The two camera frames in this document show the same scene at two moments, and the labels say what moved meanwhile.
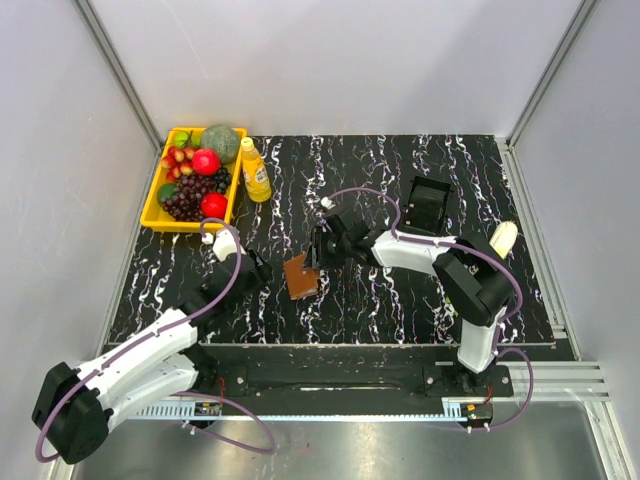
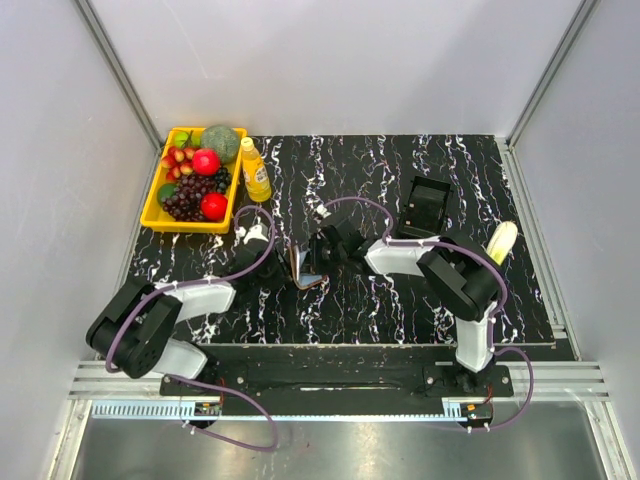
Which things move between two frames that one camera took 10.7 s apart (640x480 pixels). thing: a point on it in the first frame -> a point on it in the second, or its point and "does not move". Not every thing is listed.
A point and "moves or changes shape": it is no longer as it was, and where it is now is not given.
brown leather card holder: x=302 y=282 moves or changes shape
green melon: x=222 y=138 does not move
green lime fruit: x=166 y=190 does not move
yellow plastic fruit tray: x=153 y=216 does not move
